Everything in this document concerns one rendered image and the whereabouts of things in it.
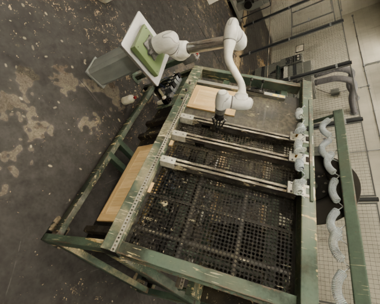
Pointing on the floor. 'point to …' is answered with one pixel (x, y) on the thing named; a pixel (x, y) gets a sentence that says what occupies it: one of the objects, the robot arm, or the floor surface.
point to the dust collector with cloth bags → (247, 6)
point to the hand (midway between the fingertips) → (217, 129)
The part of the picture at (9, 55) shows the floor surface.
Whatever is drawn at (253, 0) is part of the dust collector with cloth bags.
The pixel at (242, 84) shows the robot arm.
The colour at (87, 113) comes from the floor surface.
